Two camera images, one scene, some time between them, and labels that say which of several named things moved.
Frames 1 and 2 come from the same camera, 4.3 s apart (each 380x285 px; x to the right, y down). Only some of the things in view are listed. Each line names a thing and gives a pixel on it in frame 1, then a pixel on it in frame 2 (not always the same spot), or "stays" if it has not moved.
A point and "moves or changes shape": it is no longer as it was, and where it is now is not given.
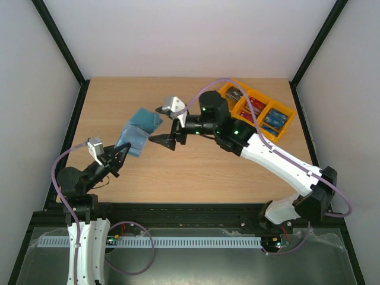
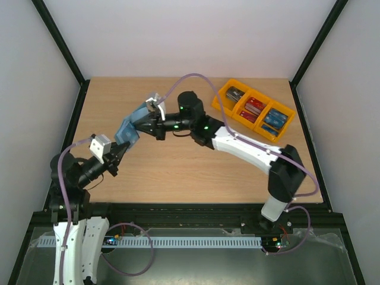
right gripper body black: x=177 y=130 to x=160 y=126
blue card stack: x=276 y=119 stays
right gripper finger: x=166 y=140 to x=146 y=127
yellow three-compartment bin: x=273 y=118 stays
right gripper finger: x=159 y=109 to x=146 y=119
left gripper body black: x=110 y=164 stays
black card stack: x=234 y=92 stays
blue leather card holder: x=141 y=126 moves or changes shape
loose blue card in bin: x=269 y=129 stays
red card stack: x=257 y=105 stays
